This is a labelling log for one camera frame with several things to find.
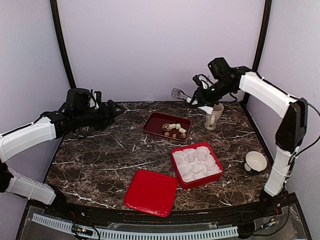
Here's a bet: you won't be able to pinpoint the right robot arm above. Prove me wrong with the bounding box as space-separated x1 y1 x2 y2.
187 63 311 217

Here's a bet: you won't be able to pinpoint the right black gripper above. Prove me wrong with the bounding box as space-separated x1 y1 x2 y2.
189 79 236 108

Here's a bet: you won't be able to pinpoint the black frame post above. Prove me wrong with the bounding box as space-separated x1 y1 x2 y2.
252 0 273 72
49 0 77 89

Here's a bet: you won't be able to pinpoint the dark red tray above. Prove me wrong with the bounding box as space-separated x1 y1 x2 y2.
142 112 192 142

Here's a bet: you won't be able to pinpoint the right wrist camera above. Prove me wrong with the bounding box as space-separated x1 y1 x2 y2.
207 57 230 80

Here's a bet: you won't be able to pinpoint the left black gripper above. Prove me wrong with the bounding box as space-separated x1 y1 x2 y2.
74 99 126 131

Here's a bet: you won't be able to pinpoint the red box with liners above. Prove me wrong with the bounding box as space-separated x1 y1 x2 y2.
171 142 224 190

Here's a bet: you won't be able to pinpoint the cream mug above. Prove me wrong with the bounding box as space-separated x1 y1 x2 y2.
204 103 224 131

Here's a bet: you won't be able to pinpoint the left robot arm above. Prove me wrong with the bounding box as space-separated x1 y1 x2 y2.
0 100 125 218

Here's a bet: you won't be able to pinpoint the right black frame post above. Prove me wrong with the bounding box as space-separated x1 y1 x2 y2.
252 0 273 72

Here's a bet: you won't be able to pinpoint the grey cable duct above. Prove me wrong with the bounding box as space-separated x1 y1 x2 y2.
31 213 239 240

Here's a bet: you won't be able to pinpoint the metal tongs white handles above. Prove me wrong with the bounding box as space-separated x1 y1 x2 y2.
170 88 214 115

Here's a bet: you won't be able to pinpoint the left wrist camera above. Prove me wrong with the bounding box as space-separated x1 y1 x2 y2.
66 88 90 111

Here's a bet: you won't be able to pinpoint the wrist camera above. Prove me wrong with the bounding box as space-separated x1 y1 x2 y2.
66 88 90 111
207 57 230 80

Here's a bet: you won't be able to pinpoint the left black frame post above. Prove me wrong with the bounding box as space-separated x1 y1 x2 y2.
49 0 77 89

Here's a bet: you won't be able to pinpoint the red box lid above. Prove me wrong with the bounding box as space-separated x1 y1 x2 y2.
124 169 178 218

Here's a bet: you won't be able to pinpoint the white bowl dark base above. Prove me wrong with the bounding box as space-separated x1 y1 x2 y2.
244 151 268 175

